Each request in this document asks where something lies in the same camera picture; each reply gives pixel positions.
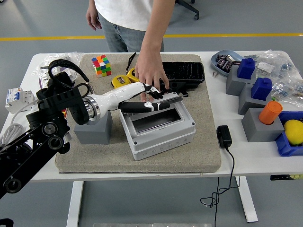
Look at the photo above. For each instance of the grey block with round hole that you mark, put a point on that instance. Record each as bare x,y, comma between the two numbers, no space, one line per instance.
94,134

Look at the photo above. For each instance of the white table leg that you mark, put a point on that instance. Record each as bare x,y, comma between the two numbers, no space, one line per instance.
74,203
247,201

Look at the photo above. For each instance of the blue plastic bin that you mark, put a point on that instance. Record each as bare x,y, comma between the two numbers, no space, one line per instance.
284,147

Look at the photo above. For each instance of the person's right hand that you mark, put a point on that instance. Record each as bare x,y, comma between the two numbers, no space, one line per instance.
93,19

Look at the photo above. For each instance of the white purple socket package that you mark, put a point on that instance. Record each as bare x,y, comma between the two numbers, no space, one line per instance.
45,76

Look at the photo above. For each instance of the yellow tape measure, small label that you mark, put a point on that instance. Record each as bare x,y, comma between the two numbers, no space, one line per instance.
118,81

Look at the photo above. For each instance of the purple snack packet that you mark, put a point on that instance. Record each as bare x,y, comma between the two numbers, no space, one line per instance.
225,65
222,57

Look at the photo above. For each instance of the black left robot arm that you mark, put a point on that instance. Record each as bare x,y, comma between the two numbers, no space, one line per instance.
28,146

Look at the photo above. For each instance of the orange cylinder battery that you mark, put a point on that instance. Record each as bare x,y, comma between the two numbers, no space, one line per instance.
270,113

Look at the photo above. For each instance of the person's left forearm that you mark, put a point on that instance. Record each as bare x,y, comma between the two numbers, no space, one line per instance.
154,28

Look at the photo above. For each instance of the clear bag of screws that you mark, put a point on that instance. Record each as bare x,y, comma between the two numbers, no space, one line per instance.
71,56

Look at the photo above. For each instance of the silver foil packet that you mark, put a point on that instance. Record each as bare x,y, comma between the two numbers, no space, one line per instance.
233,59

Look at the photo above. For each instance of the smoked transparent box lid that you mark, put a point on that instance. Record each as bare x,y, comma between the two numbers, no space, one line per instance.
174,98

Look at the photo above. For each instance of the blue-grey shallow bowl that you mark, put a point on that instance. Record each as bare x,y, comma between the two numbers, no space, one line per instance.
216,67

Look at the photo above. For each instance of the person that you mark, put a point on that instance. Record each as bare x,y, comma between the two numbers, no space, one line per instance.
123,11

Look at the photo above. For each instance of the person's left hand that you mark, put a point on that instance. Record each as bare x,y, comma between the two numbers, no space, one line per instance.
150,68

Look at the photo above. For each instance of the clear bag of white parts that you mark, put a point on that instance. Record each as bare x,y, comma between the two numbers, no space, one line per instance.
265,67

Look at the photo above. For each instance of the blue stepped block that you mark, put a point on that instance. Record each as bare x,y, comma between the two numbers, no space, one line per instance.
261,89
246,69

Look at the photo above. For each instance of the grey holder block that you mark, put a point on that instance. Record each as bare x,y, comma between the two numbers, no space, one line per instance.
234,85
258,132
246,104

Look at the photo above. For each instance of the black table control panel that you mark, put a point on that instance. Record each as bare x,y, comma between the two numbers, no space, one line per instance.
284,177

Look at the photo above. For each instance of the black plastic enclosure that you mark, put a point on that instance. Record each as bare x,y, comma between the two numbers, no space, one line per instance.
187,71

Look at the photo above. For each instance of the grey-brown fabric mat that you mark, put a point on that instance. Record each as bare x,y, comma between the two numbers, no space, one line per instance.
189,163

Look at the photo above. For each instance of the black cloth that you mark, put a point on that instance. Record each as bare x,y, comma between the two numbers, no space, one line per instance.
42,94

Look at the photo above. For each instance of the person's right forearm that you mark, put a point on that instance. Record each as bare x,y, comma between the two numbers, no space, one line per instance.
91,4

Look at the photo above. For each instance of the clear bag of blue parts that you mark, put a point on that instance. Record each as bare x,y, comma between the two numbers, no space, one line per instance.
284,91

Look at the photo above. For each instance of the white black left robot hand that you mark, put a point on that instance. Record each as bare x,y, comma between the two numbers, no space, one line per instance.
118,97

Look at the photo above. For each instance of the yellow fruit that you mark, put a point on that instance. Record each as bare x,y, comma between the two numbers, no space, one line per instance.
294,131

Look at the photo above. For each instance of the white circuit breaker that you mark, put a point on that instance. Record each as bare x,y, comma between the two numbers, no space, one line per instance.
16,99

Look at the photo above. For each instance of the large clear plastic bag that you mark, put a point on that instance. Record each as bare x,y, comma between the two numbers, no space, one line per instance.
279,59

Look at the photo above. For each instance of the yellow tape measure, 5m label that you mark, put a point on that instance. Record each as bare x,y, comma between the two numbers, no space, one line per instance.
131,74

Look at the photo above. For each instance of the grey plastic junction box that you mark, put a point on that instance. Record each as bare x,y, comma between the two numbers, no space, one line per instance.
165,146

